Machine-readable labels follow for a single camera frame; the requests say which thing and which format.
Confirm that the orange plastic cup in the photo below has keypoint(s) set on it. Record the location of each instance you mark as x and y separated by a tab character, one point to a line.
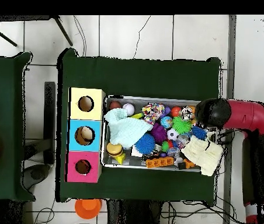
87	208

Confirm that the beige round toy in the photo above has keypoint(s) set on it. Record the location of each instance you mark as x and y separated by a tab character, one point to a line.
85	134

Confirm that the crushed silver drink can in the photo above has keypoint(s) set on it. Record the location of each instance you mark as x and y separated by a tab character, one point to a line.
187	113

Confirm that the plain blue spiky ball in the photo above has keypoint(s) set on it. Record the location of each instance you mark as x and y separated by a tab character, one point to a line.
145	143

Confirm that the white toy baseball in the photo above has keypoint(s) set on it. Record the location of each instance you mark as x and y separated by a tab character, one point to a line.
129	109

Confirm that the black tripod stand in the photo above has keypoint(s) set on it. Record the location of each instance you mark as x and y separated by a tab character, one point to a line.
62	30

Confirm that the mint green muslin cloth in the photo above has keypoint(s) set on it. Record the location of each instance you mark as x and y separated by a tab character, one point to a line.
125	130

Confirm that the purple spiky ball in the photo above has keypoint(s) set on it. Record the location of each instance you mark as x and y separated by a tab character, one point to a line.
158	133

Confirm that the toy hamburger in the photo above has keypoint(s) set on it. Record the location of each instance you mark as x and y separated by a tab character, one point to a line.
114	149

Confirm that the grey stand base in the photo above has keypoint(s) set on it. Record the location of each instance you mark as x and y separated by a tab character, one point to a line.
37	175

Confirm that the dark green side table cloth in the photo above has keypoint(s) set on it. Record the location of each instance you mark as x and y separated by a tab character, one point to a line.
3	70

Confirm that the wooden box with three holes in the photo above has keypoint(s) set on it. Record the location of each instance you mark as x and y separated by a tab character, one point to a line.
85	116

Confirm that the orange red smooth ball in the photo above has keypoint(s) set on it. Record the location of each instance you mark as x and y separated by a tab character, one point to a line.
176	111

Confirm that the plain green spiky ball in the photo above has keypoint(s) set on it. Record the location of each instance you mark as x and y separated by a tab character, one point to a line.
181	124

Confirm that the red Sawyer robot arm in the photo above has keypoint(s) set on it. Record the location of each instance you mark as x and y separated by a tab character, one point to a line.
251	114

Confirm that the cream muslin cloth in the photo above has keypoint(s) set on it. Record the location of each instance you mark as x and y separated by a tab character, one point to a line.
202	154

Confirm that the multicolour patterned cloth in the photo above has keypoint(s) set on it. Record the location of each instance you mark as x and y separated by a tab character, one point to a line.
153	110

